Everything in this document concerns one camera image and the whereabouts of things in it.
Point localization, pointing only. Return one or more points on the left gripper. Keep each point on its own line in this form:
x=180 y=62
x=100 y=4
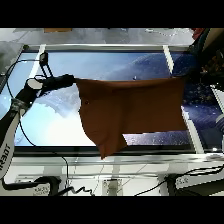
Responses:
x=58 y=82

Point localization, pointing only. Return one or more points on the brown garment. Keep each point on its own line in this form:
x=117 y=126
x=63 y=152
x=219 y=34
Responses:
x=133 y=106

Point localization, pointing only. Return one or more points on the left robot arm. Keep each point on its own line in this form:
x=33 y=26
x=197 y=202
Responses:
x=8 y=133

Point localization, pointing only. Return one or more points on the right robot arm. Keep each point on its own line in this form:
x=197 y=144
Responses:
x=200 y=190

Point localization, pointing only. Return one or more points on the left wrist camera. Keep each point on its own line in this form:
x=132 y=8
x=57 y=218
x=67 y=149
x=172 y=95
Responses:
x=43 y=57

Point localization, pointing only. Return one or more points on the silver frame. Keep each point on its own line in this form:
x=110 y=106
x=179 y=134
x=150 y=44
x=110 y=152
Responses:
x=133 y=160

